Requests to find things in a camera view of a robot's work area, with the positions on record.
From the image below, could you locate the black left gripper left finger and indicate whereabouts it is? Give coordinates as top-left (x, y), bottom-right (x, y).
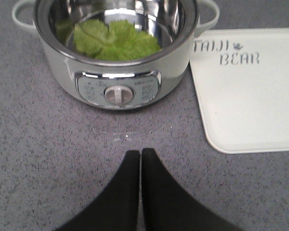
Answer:
top-left (57, 150), bottom-right (140, 231)

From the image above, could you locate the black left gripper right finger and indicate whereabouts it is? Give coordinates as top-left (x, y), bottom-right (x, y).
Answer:
top-left (141, 148), bottom-right (240, 231)

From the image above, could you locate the cream bear serving tray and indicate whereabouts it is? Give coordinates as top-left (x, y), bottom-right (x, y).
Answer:
top-left (190, 28), bottom-right (289, 154)

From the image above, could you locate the green lettuce leaf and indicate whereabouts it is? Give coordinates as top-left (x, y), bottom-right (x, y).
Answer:
top-left (55, 19), bottom-right (161, 61)

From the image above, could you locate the pale green electric pot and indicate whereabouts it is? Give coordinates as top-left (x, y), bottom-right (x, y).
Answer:
top-left (12, 0), bottom-right (220, 110)

